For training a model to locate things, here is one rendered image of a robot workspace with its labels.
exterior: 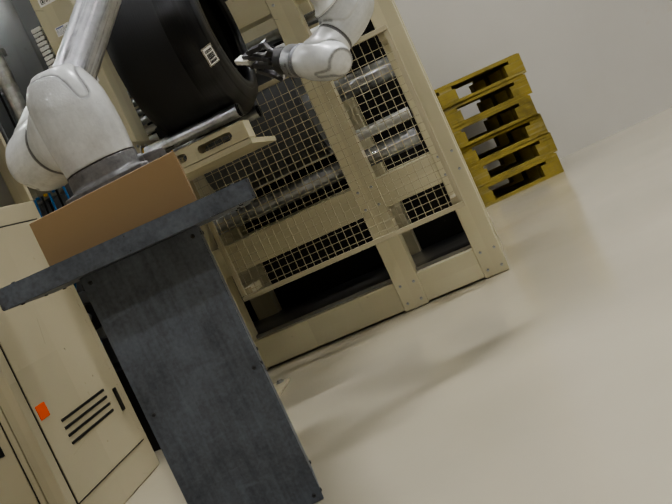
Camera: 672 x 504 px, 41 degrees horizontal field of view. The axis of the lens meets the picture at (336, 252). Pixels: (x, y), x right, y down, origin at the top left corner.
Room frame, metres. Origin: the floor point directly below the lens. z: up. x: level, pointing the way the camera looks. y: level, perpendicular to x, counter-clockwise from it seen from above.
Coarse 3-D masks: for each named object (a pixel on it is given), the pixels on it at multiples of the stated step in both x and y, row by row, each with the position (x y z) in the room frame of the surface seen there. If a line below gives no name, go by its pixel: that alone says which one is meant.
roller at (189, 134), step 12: (228, 108) 2.80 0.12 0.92; (240, 108) 2.81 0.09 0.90; (204, 120) 2.81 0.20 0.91; (216, 120) 2.80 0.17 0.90; (228, 120) 2.80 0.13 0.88; (180, 132) 2.83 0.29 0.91; (192, 132) 2.82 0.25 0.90; (204, 132) 2.82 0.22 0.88; (156, 144) 2.84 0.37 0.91; (168, 144) 2.83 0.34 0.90; (180, 144) 2.84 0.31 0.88
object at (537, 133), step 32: (512, 64) 5.89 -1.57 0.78; (448, 96) 5.82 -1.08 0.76; (480, 96) 5.86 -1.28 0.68; (512, 96) 5.90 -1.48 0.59; (512, 128) 5.87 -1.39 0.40; (544, 128) 5.88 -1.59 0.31; (480, 160) 5.85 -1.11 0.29; (512, 160) 6.56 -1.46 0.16; (544, 160) 5.85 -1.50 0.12; (480, 192) 5.81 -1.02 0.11; (512, 192) 5.83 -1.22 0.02
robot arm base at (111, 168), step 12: (108, 156) 1.81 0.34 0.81; (120, 156) 1.82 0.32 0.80; (132, 156) 1.85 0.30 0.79; (144, 156) 1.87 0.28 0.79; (156, 156) 1.88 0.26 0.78; (84, 168) 1.81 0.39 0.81; (96, 168) 1.80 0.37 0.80; (108, 168) 1.81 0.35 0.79; (120, 168) 1.81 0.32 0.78; (132, 168) 1.80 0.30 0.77; (72, 180) 1.83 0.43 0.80; (84, 180) 1.81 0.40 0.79; (96, 180) 1.80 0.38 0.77; (108, 180) 1.80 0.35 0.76; (84, 192) 1.79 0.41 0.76
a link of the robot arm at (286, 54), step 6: (288, 48) 2.39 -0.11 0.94; (294, 48) 2.38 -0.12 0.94; (282, 54) 2.40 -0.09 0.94; (288, 54) 2.38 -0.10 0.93; (282, 60) 2.40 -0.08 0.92; (288, 60) 2.38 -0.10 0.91; (282, 66) 2.41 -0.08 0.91; (288, 66) 2.39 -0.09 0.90; (288, 72) 2.40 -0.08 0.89; (294, 72) 2.38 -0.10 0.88
